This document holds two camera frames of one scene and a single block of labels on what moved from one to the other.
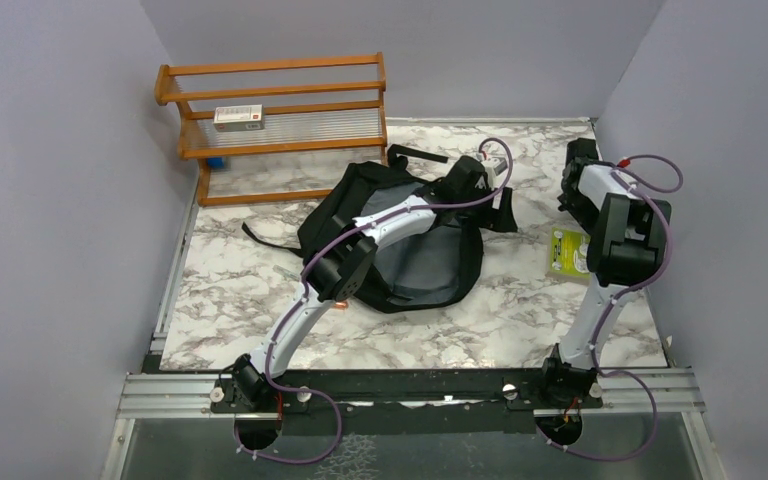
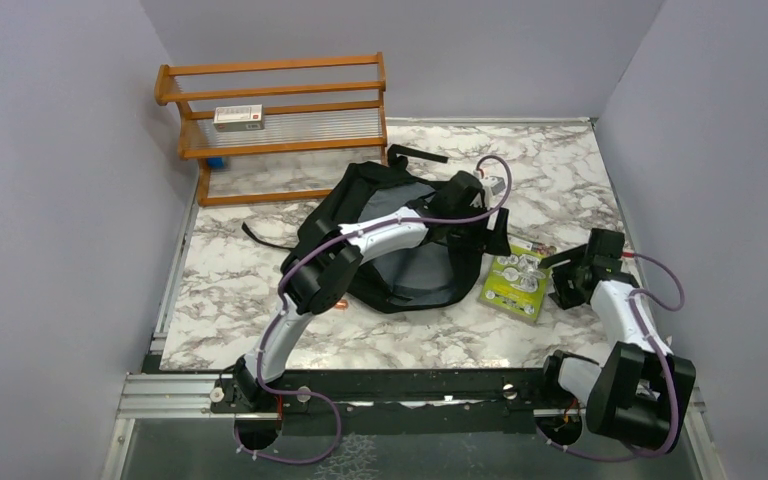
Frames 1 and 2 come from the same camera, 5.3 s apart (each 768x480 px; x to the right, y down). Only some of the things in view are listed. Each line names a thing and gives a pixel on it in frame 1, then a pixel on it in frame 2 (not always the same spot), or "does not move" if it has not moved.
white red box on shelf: [239, 118] does not move
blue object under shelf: [215, 162] does not move
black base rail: [408, 401] does not move
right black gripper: [567, 205] to [564, 296]
